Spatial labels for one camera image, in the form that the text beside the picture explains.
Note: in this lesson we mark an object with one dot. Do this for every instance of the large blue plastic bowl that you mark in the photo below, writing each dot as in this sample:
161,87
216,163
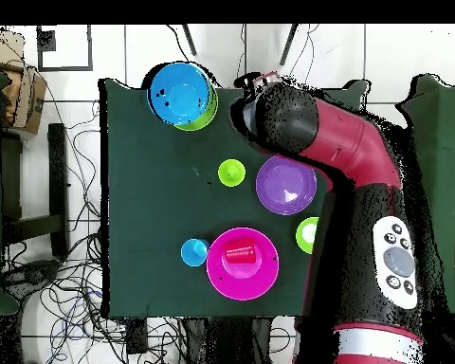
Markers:
178,94

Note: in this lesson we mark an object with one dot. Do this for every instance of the red plastic cup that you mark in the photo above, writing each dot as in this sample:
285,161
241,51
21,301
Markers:
240,253

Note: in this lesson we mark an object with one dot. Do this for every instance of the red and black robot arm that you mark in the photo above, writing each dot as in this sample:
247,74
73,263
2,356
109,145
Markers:
345,140

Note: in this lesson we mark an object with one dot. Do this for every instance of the black tripod leg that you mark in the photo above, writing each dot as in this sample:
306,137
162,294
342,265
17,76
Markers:
289,45
189,40

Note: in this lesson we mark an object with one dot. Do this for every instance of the large green plastic bowl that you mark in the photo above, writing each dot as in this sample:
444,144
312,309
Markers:
206,121

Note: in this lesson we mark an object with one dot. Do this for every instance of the green plastic cup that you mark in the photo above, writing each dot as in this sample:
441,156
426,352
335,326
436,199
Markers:
231,173

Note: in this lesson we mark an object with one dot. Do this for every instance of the purple plastic bowl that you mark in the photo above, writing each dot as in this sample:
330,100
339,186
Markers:
284,185

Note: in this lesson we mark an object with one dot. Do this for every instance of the small green ribbed bowl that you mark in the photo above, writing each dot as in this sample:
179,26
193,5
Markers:
305,235

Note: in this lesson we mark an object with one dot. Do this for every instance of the dark green tablecloth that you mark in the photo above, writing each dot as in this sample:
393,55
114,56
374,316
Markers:
155,227

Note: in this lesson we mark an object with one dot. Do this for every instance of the blue plastic cup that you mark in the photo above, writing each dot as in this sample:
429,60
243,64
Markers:
193,253

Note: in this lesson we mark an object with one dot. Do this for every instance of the pink plastic bowl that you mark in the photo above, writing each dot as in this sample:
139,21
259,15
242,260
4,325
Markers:
242,284

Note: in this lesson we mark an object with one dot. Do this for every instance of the black metal stand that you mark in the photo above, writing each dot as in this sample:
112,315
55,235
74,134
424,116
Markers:
58,189

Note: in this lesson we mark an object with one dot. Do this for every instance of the cardboard box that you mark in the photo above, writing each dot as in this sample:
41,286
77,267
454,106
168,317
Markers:
3,49
28,98

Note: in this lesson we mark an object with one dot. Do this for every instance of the black power strip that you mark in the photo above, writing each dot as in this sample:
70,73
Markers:
136,337

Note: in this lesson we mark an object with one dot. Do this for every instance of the black square frame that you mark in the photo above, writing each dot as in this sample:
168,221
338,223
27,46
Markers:
46,41

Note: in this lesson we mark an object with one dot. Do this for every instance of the grey pedestal foot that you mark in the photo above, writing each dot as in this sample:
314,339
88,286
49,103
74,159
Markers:
30,276

